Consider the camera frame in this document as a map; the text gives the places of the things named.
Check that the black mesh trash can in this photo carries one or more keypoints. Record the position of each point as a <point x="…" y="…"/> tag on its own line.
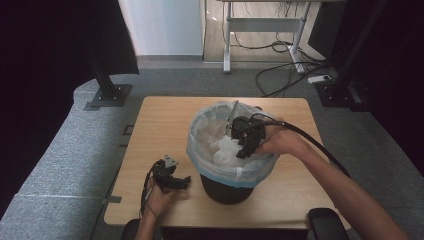
<point x="226" y="193"/>

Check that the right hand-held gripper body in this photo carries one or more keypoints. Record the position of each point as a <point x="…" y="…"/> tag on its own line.
<point x="248" y="131"/>

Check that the white blue-rimmed trash bag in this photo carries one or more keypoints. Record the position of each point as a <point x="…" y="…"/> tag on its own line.
<point x="206" y="140"/>

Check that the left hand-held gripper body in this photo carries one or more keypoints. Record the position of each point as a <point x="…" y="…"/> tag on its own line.
<point x="163" y="175"/>

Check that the black chair armrest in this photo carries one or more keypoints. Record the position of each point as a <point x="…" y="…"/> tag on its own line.
<point x="325" y="225"/>
<point x="131" y="230"/>

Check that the black metal stand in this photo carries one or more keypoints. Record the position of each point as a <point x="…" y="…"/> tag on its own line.
<point x="108" y="91"/>
<point x="343" y="86"/>

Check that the person's left hand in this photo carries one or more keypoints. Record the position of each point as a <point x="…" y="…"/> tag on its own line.
<point x="160" y="201"/>

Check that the white power adapter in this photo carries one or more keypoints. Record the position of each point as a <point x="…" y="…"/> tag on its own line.
<point x="319" y="79"/>

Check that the person's right hand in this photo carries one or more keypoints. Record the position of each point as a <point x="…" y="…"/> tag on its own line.
<point x="280" y="138"/>

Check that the white desk frame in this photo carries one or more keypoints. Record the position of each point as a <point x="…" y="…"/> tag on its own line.
<point x="263" y="25"/>

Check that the grey tape piece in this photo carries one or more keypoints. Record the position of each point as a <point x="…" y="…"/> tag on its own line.
<point x="113" y="199"/>

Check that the black curtain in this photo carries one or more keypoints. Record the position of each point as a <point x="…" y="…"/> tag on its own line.
<point x="393" y="66"/>

